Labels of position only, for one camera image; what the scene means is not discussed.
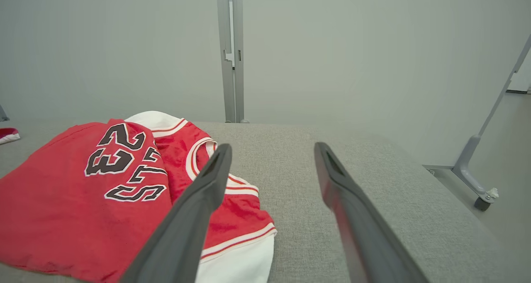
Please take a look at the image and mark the grey partition leg with caster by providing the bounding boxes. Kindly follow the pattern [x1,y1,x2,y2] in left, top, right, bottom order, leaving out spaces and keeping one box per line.
[423,34,531,212]

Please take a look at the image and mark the red shorts white trim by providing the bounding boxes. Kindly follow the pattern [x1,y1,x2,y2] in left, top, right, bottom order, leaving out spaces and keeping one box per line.
[0,127,20,145]

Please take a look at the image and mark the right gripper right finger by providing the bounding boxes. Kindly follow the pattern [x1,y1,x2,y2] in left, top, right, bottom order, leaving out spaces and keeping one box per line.
[314,142,430,283]

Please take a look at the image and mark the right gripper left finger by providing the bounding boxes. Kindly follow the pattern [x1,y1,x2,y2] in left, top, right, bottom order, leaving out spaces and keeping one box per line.
[119,143,233,283]

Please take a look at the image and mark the red basketball jersey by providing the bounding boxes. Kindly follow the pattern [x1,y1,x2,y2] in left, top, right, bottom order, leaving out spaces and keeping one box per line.
[0,111,278,283]

